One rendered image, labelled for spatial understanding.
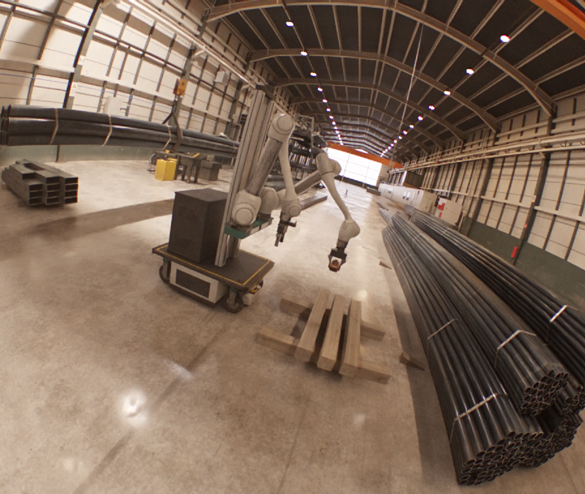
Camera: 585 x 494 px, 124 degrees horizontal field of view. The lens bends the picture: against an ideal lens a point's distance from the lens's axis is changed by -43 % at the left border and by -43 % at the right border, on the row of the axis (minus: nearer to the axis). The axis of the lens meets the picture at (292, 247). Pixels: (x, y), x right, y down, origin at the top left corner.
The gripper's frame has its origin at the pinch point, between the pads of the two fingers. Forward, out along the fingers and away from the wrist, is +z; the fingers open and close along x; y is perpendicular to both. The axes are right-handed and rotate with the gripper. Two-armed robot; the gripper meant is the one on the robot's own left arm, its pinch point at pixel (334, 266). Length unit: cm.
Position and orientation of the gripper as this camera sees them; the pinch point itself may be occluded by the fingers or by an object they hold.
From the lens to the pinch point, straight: 213.2
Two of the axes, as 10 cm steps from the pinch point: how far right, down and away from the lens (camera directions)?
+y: 2.4, -2.4, 9.4
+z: -2.6, 9.2, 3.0
